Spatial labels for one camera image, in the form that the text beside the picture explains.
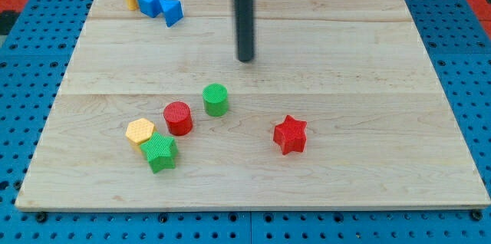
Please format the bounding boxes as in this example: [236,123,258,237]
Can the yellow hexagon block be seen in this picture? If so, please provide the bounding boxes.
[125,118,157,154]

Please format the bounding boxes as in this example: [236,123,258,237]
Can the green cylinder block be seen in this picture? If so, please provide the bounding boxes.
[203,83,229,117]

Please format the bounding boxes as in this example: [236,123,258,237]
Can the red star block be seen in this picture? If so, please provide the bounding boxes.
[273,115,307,155]

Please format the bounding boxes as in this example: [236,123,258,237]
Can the red cylinder block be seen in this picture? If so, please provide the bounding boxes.
[163,101,193,136]

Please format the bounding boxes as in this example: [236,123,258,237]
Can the wooden board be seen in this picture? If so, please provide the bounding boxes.
[15,0,490,213]

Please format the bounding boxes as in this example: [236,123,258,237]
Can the green star block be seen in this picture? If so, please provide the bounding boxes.
[140,132,179,173]

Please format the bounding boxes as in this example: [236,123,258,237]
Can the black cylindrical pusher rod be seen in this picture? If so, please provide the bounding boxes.
[232,0,255,62]

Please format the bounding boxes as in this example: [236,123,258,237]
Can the blue triangle block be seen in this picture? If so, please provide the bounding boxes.
[160,0,183,28]

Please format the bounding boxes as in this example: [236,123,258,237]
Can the blue cube block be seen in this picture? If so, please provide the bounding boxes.
[137,0,162,18]

